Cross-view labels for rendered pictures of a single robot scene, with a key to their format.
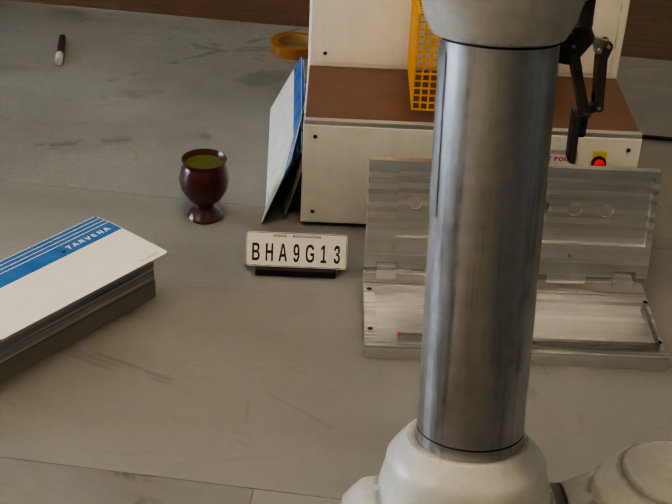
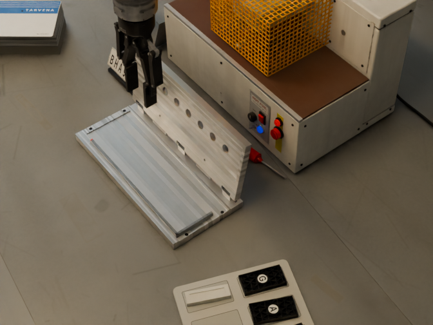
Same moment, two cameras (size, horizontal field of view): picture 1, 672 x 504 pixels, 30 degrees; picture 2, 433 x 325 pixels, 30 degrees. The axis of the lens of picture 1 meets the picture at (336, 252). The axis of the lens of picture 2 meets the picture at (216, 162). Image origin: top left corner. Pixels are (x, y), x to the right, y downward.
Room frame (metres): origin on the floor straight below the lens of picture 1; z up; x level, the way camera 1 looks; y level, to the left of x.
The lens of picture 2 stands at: (0.94, -1.42, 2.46)
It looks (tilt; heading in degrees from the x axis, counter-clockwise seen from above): 49 degrees down; 55
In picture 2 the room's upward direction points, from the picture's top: 2 degrees counter-clockwise
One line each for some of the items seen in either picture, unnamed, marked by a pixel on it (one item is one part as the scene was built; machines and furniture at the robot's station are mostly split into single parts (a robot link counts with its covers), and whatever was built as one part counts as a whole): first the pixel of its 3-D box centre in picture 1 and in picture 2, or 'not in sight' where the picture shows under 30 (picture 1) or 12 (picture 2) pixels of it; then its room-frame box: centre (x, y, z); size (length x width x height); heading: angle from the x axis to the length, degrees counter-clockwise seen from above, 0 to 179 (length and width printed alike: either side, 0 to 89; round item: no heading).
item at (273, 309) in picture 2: not in sight; (273, 310); (1.55, -0.76, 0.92); 0.10 x 0.05 x 0.01; 155
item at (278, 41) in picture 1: (294, 45); not in sight; (2.59, 0.11, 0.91); 0.10 x 0.10 x 0.02
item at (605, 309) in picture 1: (509, 313); (156, 167); (1.57, -0.27, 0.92); 0.44 x 0.21 x 0.04; 91
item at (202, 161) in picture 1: (204, 187); not in sight; (1.85, 0.23, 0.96); 0.09 x 0.09 x 0.11
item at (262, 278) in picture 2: not in sight; (262, 280); (1.58, -0.68, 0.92); 0.10 x 0.05 x 0.01; 160
